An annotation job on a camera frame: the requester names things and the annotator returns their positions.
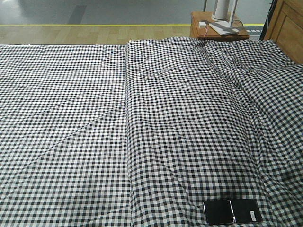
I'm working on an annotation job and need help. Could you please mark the black smartphone pink frame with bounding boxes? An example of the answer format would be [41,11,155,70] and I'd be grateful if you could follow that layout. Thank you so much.
[204,199,262,225]

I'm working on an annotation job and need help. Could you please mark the white desk lamp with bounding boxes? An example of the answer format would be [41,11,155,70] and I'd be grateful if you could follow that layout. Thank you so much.
[209,0,239,35]

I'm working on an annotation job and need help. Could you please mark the black white checkered quilt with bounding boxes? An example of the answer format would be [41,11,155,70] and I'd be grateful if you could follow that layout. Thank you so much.
[125,37,303,227]

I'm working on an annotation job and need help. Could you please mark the wooden nightstand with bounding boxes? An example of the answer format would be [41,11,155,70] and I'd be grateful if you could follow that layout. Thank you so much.
[190,11,250,42]

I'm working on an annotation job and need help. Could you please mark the black white checkered bedsheet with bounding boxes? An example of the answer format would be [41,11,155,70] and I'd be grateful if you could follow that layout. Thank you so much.
[0,45,131,227]

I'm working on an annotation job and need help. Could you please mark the white charger adapter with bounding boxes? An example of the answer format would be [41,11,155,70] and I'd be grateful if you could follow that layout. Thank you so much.
[198,21,207,28]

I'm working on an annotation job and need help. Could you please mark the white cylindrical device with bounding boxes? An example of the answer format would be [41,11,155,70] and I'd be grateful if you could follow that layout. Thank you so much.
[211,0,230,21]

